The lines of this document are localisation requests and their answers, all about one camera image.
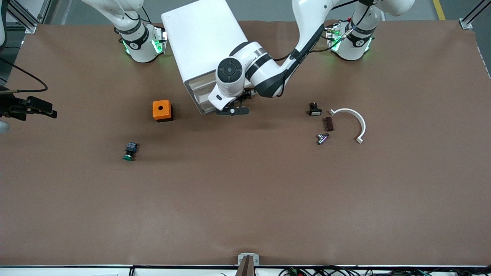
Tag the silver metal fitting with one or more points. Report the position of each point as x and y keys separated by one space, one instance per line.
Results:
x=323 y=138

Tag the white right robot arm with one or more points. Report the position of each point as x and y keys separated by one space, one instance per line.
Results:
x=140 y=44

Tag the aluminium frame post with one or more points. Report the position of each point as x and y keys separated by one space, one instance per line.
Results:
x=30 y=27
x=465 y=23

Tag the grey metal edge bracket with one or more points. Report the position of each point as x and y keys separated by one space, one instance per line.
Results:
x=241 y=256

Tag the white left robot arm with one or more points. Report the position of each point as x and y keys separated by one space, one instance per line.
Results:
x=264 y=74

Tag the white curved plastic bracket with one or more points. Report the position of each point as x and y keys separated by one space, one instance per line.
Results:
x=362 y=126

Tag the white table edge rail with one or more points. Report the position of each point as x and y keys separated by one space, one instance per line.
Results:
x=57 y=271

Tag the green push button switch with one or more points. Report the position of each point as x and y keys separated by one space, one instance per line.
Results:
x=129 y=157

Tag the brown table cover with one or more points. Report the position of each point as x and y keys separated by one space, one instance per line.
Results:
x=245 y=199

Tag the white plastic drawer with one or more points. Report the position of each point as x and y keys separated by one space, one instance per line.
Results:
x=201 y=94
x=202 y=102
x=205 y=109
x=201 y=81

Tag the orange button enclosure box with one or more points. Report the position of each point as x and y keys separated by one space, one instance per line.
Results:
x=156 y=113

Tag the white drawer cabinet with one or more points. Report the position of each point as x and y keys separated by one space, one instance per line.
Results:
x=199 y=38

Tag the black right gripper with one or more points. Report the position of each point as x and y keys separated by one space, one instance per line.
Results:
x=8 y=107

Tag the small black switch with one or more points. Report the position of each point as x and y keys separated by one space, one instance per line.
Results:
x=315 y=112

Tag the brown terminal block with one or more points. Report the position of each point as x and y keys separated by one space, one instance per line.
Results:
x=329 y=124

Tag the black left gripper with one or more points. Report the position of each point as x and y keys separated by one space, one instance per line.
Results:
x=246 y=96

